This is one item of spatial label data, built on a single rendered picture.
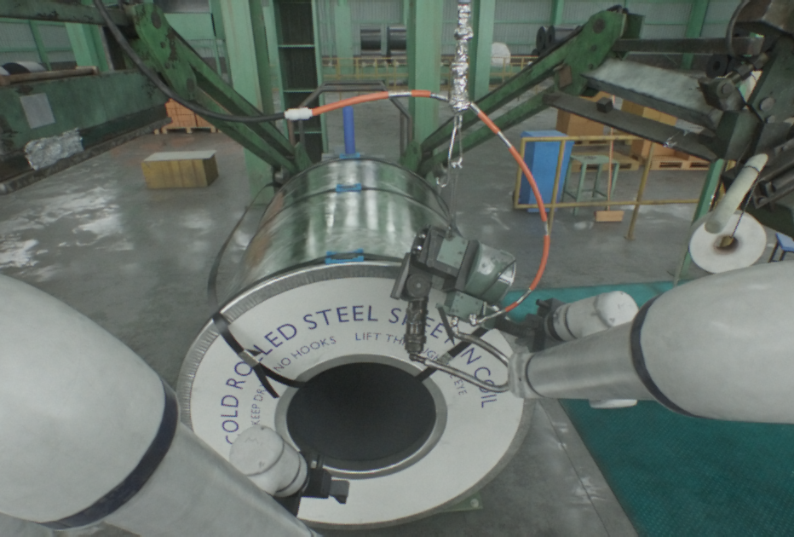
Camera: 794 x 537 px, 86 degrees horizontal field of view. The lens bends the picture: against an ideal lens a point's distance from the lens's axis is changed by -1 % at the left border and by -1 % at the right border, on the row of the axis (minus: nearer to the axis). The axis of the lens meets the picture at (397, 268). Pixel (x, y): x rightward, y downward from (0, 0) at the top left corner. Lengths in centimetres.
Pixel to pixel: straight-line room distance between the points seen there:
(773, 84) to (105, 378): 134
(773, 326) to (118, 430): 43
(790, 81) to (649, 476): 189
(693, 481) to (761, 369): 239
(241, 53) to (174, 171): 238
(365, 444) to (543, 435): 117
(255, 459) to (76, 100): 84
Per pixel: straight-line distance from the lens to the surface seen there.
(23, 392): 32
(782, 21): 131
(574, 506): 242
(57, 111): 114
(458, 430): 163
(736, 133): 135
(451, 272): 107
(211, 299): 136
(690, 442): 294
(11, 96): 104
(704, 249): 134
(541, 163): 552
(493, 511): 231
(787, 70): 137
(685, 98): 142
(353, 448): 181
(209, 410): 157
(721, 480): 283
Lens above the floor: 190
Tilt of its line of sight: 27 degrees down
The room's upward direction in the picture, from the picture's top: straight up
